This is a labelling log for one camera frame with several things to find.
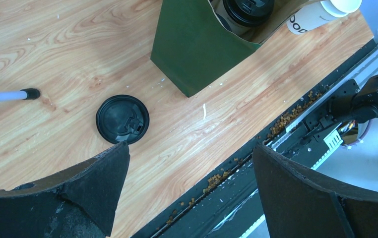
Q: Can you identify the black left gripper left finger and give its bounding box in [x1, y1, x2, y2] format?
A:
[0, 142, 130, 238]

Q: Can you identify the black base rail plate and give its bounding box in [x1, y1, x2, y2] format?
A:
[135, 40, 378, 238]

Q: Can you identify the black coffee cup lid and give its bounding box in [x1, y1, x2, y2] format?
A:
[223, 0, 275, 28]

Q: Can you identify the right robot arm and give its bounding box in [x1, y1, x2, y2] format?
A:
[327, 75, 378, 123]

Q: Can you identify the green paper bag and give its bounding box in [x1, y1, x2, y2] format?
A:
[151, 0, 313, 98]

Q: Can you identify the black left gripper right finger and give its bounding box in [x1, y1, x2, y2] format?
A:
[252, 144, 378, 238]

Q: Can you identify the white paper cup stack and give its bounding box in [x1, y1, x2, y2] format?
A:
[286, 0, 362, 35]

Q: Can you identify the white tripod stand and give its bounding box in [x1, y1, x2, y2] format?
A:
[0, 88, 41, 102]

